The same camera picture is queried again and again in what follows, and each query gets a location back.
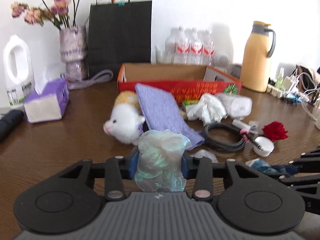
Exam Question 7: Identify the blue painting print packet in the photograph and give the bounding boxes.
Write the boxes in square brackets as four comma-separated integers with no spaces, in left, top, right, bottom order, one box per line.
[245,158,287,174]

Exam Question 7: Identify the iridescent green plastic bag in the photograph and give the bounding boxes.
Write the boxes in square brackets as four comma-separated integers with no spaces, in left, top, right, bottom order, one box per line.
[135,130,191,192]

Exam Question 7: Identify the purple woven cloth pouch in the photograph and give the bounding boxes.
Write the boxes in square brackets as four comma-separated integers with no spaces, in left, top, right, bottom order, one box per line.
[135,83,204,151]

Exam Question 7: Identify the small clear sachet left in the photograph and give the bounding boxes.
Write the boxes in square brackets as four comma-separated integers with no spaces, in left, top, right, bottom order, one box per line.
[190,149,218,163]

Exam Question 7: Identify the small clear sachet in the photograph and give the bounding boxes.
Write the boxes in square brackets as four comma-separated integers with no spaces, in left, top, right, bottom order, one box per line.
[190,149,218,163]
[248,120,259,134]

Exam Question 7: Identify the white plush toy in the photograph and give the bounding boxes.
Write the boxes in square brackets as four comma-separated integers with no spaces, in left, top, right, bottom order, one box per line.
[103,90,145,146]

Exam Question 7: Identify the white plastic jar lid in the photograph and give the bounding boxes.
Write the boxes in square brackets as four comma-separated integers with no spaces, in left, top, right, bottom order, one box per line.
[253,137,274,157]

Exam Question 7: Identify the red fabric rose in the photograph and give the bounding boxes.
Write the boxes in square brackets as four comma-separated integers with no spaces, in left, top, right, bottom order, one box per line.
[262,121,288,142]

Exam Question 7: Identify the crumpled white tissue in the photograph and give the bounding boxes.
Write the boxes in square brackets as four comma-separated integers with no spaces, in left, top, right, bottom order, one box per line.
[186,93,227,126]

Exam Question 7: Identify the green tissue packet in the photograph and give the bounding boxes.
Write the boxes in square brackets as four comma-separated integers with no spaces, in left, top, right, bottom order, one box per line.
[182,100,199,110]

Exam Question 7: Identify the small clear sachet right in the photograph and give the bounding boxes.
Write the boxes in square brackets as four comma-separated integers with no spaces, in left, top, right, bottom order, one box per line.
[248,120,259,134]

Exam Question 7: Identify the white power strip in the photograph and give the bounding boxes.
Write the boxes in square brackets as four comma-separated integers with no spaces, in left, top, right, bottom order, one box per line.
[266,84,288,99]

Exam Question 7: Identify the white charger plug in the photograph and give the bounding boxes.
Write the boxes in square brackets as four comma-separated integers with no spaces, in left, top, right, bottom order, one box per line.
[282,75,299,91]

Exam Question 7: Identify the red cardboard box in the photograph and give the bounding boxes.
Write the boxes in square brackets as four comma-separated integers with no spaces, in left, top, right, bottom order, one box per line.
[117,63,242,103]

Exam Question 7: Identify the small green spray bottle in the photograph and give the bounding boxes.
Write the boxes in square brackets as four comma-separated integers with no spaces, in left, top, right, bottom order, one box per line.
[275,67,285,89]

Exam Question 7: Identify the purple tissue pack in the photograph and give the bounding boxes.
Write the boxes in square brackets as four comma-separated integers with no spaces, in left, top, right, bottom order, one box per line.
[24,68,69,124]

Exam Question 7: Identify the yellow thermos jug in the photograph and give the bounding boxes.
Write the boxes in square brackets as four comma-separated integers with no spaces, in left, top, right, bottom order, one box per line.
[240,21,276,93]

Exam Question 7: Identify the white astronaut speaker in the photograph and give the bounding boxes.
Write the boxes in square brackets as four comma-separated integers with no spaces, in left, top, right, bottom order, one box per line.
[213,52,233,74]

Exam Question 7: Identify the black glasses case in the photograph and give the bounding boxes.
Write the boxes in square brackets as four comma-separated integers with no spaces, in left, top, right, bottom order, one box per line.
[0,109,24,142]

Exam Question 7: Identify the left water bottle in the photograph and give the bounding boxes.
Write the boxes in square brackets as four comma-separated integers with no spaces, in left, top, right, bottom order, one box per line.
[174,27,190,64]

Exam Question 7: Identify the water bottle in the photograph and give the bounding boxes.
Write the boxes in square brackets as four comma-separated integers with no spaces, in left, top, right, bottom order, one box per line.
[203,30,215,66]
[190,29,203,65]
[174,27,190,64]

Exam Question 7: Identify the glass cup with straw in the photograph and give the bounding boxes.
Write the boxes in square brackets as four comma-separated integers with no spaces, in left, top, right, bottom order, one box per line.
[155,46,174,64]

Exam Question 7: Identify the right water bottle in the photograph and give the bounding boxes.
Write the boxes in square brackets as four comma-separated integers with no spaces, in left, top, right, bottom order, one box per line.
[203,30,215,66]

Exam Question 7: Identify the middle water bottle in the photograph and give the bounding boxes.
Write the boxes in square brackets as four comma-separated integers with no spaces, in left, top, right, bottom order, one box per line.
[190,29,203,65]

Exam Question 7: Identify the white detergent jug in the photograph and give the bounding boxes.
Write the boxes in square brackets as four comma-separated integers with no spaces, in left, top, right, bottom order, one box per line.
[3,35,35,107]

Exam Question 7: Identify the black paper shopping bag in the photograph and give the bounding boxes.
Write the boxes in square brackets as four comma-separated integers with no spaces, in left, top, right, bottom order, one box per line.
[86,0,152,77]

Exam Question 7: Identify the purple textured vase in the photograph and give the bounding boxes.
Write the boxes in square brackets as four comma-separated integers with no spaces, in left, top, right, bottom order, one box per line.
[60,26,88,81]

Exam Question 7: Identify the dried pink flowers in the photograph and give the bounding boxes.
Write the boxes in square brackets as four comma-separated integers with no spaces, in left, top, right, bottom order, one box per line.
[10,0,81,30]

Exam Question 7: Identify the black braided usb cable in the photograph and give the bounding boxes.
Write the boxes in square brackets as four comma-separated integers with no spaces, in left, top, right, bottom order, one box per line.
[202,121,262,153]

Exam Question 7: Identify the tangled black cables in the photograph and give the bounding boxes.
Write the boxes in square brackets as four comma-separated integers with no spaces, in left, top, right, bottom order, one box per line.
[281,92,307,106]

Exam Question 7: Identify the purple rope cord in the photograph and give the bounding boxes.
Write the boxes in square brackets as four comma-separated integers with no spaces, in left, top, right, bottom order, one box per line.
[61,69,115,91]

